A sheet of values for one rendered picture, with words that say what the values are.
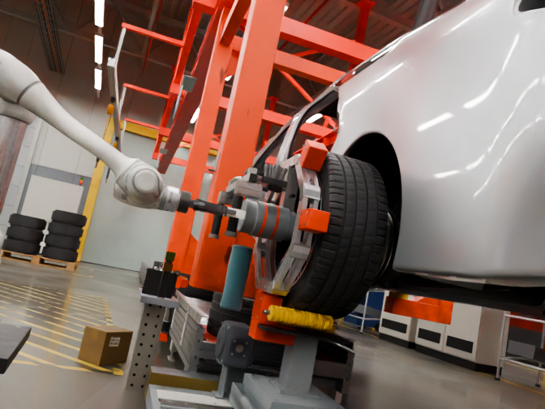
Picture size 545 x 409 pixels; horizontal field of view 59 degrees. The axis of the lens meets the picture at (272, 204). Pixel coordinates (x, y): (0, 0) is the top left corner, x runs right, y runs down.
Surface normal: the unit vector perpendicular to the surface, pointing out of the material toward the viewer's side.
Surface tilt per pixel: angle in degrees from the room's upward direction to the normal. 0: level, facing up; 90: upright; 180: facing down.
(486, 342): 90
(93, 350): 90
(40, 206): 90
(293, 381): 90
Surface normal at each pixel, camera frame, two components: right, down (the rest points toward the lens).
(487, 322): 0.35, -0.07
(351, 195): 0.34, -0.43
